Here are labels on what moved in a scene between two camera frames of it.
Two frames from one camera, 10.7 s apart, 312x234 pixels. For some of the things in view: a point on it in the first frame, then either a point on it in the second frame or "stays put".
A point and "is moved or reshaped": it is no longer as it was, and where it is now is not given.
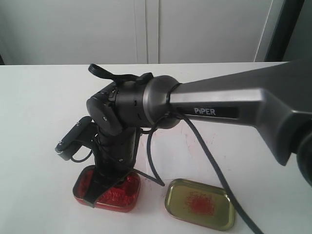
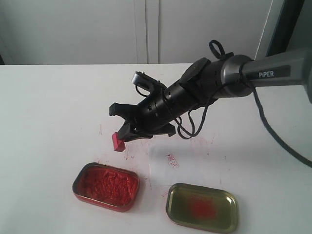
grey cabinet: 44,32 stays put
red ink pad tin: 123,196 stays put
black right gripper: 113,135 to 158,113
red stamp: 128,185 is moved or reshaped
